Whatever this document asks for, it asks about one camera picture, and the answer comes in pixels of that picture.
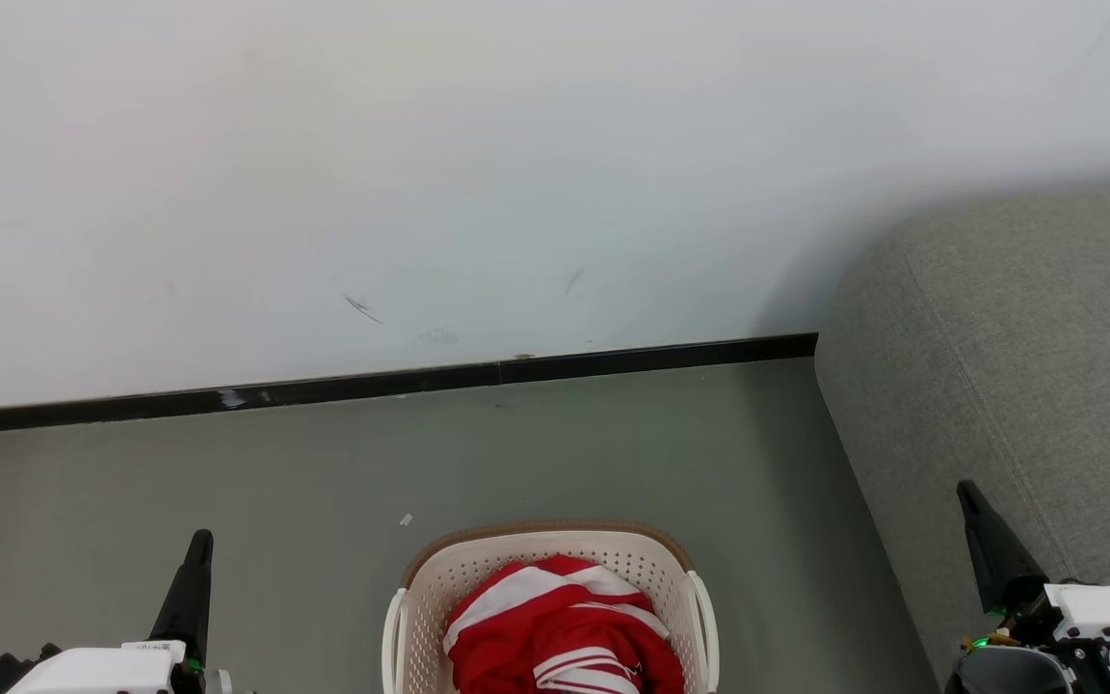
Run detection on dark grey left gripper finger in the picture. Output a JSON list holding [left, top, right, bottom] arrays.
[[149, 529, 215, 667]]

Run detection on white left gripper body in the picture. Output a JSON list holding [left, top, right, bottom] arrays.
[[0, 639, 234, 694]]

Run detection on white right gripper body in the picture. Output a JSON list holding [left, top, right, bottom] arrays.
[[993, 578, 1110, 694]]

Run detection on grey fabric sofa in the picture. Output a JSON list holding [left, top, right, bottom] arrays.
[[813, 178, 1110, 694]]

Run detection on black skirting board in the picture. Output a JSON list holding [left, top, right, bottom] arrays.
[[0, 333, 819, 438]]

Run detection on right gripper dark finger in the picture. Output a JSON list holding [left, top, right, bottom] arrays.
[[957, 480, 1048, 614]]

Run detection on red garment wide white stripes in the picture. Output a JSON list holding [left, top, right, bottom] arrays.
[[444, 554, 686, 694]]

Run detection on cream perforated laundry basket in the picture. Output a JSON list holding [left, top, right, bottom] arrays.
[[382, 520, 720, 694]]

